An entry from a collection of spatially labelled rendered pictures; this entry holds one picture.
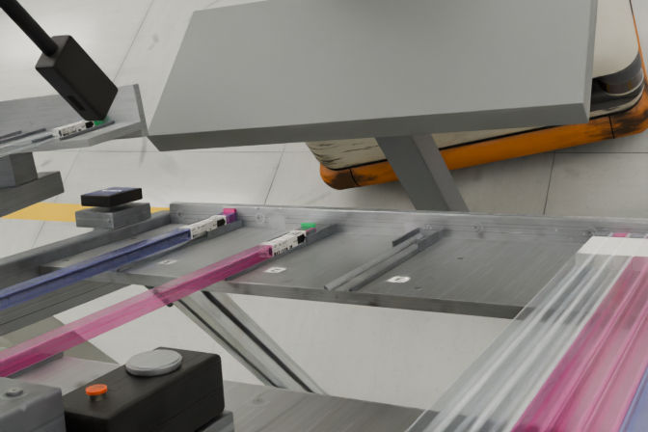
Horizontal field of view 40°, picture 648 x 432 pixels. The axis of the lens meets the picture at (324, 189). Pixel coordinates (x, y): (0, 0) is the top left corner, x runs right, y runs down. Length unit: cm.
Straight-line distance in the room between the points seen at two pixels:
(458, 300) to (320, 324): 109
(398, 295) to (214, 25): 79
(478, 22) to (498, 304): 60
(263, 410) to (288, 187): 147
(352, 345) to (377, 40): 67
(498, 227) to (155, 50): 174
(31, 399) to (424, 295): 36
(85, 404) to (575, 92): 78
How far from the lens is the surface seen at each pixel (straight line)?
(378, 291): 65
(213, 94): 126
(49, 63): 46
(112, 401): 37
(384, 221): 85
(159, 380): 38
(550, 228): 80
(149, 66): 241
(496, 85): 108
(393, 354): 162
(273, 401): 47
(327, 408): 46
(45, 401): 35
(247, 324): 116
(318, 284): 68
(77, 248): 87
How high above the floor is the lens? 140
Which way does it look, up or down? 48 degrees down
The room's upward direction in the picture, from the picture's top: 35 degrees counter-clockwise
